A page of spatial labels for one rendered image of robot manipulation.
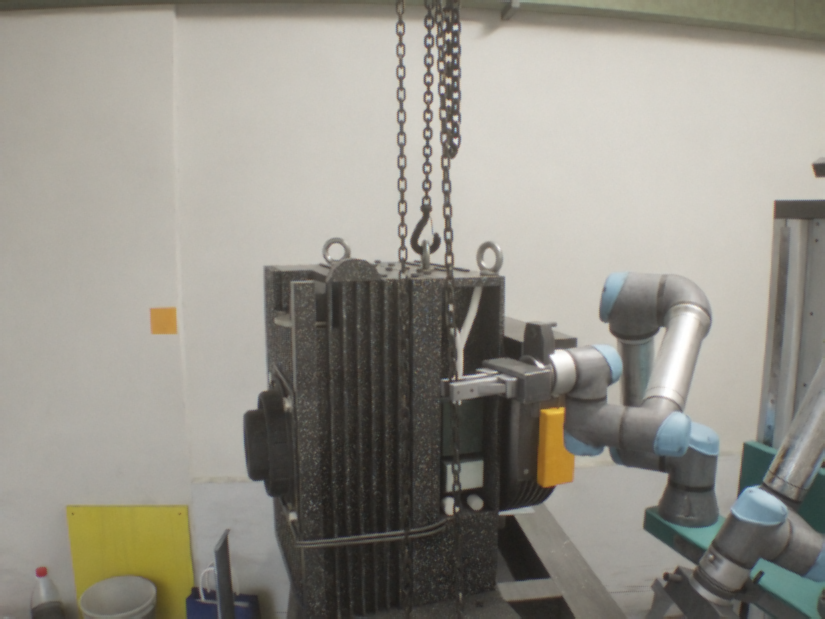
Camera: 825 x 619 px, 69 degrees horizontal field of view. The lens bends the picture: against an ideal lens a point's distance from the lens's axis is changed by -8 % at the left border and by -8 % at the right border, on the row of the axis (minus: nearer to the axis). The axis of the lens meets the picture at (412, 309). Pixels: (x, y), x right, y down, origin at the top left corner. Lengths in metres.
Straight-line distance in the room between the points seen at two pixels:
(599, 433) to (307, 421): 0.53
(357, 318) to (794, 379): 1.00
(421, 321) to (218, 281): 1.36
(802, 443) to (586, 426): 0.37
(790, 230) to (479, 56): 1.42
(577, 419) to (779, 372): 0.64
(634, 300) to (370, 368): 0.58
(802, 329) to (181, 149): 2.08
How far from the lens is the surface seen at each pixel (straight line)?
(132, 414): 2.63
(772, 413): 1.68
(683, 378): 1.24
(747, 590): 1.17
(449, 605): 1.50
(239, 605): 2.72
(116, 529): 2.81
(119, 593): 2.89
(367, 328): 1.26
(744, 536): 1.10
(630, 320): 1.45
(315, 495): 1.31
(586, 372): 1.12
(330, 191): 2.46
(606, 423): 1.15
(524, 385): 1.02
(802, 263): 1.61
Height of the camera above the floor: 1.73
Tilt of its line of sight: 8 degrees down
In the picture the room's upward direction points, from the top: straight up
